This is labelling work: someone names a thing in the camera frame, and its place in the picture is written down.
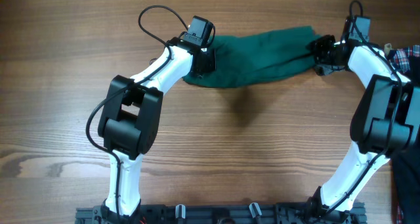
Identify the dark navy garment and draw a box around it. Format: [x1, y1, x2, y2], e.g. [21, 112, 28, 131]
[391, 69, 419, 224]

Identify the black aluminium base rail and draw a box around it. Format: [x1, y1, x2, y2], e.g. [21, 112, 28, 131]
[74, 202, 367, 224]

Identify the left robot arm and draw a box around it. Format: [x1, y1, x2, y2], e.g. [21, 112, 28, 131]
[97, 16, 215, 223]

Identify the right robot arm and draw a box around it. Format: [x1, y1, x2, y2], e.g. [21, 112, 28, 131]
[301, 15, 419, 223]

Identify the green t-shirt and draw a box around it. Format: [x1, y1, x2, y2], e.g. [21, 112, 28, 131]
[183, 26, 320, 89]

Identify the plaid shirt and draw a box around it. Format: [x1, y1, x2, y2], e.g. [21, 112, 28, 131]
[384, 43, 419, 74]

